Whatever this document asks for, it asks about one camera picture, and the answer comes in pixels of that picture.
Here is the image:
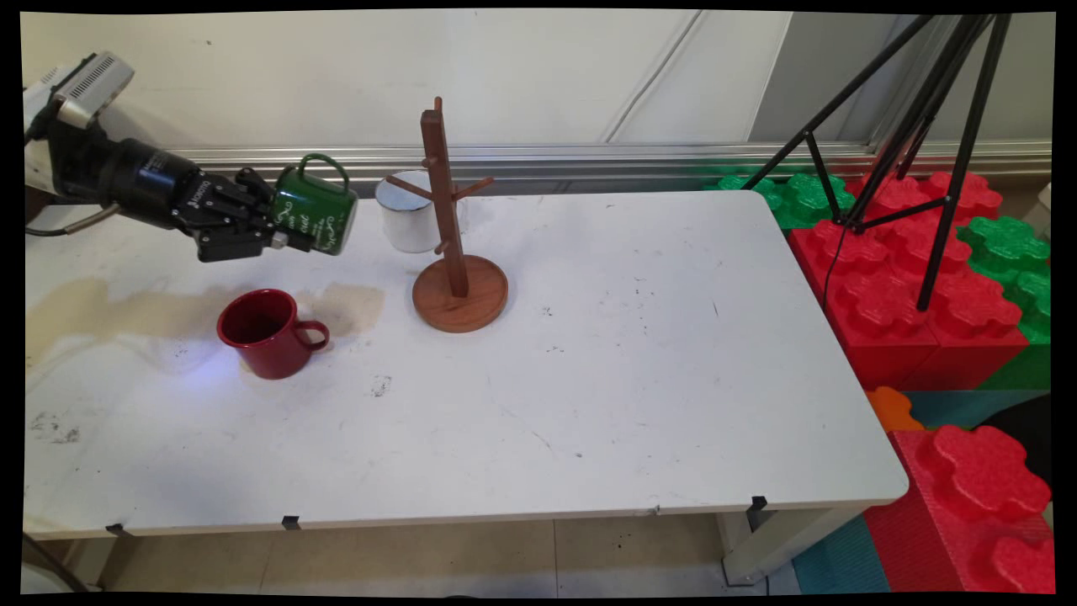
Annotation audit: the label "teal foam piece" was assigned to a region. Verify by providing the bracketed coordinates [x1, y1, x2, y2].
[905, 389, 1015, 431]

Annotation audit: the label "white wall conduit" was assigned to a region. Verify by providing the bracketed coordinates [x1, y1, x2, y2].
[605, 10, 704, 145]

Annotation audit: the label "green enamel mug white lettering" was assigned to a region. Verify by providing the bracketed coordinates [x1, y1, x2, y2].
[271, 152, 359, 257]

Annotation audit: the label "black tripod stand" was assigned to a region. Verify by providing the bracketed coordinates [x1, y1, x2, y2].
[740, 13, 1015, 313]

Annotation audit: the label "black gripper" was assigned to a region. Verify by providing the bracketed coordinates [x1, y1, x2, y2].
[99, 138, 317, 263]

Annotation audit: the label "red enamel mug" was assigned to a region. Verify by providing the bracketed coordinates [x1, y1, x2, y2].
[216, 289, 331, 380]

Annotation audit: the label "white table leg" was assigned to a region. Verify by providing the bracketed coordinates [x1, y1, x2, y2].
[715, 503, 869, 587]

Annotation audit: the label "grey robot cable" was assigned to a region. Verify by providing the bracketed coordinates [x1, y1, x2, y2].
[25, 202, 124, 239]

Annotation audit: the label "green foam building block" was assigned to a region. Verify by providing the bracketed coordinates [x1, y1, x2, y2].
[958, 216, 1053, 390]
[703, 164, 857, 230]

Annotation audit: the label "red foam building block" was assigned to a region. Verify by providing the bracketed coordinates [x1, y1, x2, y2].
[865, 424, 1057, 594]

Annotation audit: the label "orange foam building block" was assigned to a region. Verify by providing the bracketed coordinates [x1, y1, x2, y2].
[866, 386, 926, 433]

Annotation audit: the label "beige table leg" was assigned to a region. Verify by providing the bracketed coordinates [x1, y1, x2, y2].
[82, 536, 141, 591]

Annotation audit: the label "teal foam floor mat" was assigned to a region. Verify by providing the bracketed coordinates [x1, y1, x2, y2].
[791, 513, 893, 595]

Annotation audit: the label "red and green foam blocks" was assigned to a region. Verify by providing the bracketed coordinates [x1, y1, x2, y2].
[787, 172, 1032, 393]

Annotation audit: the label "aluminium wall rail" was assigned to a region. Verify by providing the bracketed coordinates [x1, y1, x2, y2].
[172, 139, 1053, 205]

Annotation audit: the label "brown wooden mug tree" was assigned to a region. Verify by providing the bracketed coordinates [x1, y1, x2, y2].
[385, 97, 510, 334]

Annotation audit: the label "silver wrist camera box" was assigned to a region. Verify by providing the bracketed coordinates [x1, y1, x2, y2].
[52, 51, 136, 130]

